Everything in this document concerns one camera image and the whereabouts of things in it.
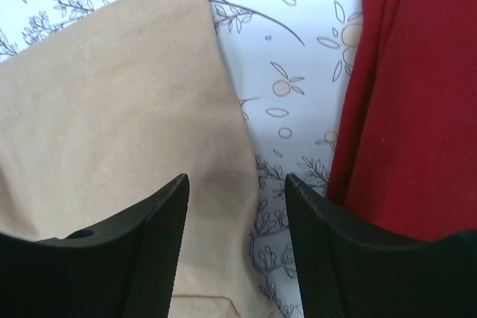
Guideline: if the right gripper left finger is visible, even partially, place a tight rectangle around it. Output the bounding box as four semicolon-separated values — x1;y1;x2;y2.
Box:
1;174;189;318

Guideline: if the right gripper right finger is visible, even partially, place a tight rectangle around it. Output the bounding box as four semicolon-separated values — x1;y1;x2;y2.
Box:
285;174;476;318

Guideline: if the folded red t shirt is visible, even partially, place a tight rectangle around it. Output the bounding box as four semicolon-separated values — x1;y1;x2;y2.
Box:
326;0;476;241

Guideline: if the floral table cloth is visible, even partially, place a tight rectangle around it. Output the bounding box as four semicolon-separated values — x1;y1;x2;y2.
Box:
1;0;362;317

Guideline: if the beige t shirt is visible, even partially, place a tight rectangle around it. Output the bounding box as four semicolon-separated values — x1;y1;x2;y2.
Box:
1;0;279;317

